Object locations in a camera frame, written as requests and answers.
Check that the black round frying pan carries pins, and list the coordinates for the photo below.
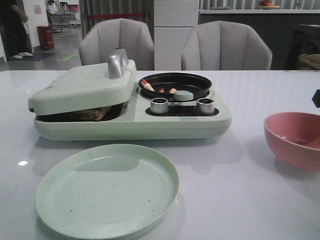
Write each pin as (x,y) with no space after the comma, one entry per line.
(163,82)

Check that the red trash bin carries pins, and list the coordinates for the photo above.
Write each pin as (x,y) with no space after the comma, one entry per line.
(45,36)

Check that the shrimp pieces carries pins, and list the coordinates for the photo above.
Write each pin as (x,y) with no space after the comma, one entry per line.
(148,86)

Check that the silver control knob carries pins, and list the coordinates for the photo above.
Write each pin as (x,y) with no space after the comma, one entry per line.
(159,105)
(205,106)

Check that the pink bowl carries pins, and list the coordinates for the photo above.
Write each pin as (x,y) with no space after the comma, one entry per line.
(294,137)

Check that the red belt stanchion barrier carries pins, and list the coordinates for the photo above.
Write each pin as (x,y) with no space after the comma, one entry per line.
(116,16)

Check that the dark kitchen counter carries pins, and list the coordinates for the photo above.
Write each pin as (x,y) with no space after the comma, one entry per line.
(287,32)

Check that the green breakfast maker base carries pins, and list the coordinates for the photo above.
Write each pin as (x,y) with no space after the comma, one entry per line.
(134,123)

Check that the green breakfast maker lid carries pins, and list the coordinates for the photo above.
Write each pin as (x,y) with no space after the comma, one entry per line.
(83,88)

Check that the light green round plate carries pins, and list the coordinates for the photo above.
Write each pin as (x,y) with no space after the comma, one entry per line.
(108,192)

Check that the right beige armchair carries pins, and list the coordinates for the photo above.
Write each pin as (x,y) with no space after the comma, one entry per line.
(225,46)

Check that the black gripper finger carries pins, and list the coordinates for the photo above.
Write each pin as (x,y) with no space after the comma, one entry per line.
(316,98)

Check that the beige armchair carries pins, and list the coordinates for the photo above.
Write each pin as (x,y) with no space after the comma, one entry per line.
(106,36)
(225,46)

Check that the left beige armchair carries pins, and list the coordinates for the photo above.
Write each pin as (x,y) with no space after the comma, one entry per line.
(106,36)

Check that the left silver control knob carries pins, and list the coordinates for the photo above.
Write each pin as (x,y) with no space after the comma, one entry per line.
(159,105)

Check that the right silver control knob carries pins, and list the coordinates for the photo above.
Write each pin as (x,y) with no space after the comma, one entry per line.
(205,106)

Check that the fruit bowl on counter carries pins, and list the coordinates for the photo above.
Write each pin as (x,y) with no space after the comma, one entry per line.
(267,5)

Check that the white refrigerator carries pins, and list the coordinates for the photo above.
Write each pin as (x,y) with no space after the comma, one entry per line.
(173,21)

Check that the green pan handle knob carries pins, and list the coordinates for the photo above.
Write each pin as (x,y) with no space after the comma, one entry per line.
(183,95)

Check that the walking person in background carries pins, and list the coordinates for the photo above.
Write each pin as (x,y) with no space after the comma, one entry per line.
(12,18)

